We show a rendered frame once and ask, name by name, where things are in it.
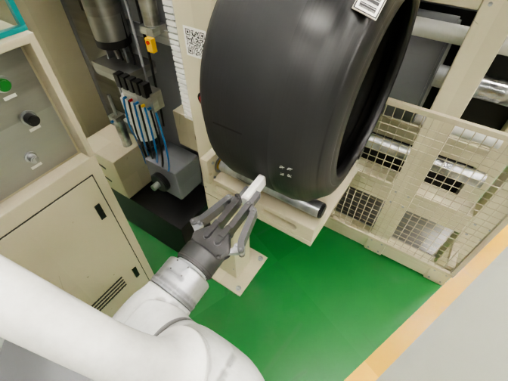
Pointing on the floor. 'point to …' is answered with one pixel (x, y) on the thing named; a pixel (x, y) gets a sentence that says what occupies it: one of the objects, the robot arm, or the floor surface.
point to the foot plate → (237, 285)
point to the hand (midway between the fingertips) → (253, 190)
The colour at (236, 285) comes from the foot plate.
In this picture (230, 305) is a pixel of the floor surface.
